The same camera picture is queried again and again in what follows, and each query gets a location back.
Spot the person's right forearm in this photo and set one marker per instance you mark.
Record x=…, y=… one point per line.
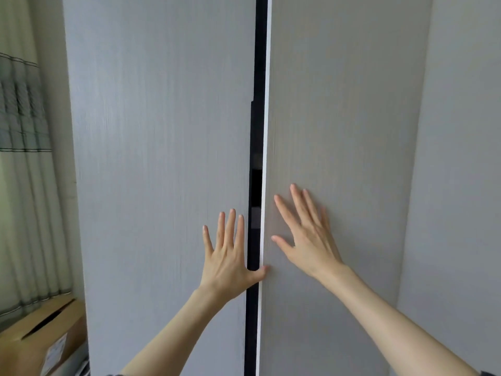
x=399, y=329

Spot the person's right hand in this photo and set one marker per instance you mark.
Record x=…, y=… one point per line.
x=313, y=242

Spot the person's black right sleeve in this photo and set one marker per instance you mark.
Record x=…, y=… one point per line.
x=489, y=373

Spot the grey wooden wardrobe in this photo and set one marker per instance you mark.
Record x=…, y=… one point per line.
x=156, y=152

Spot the brown cardboard box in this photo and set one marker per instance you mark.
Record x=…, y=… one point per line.
x=43, y=340

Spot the person's left hand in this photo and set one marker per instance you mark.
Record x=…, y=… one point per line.
x=227, y=266

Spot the striped beige curtain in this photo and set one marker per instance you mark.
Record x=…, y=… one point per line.
x=27, y=168

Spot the person's left forearm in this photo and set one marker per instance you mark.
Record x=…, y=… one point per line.
x=172, y=336

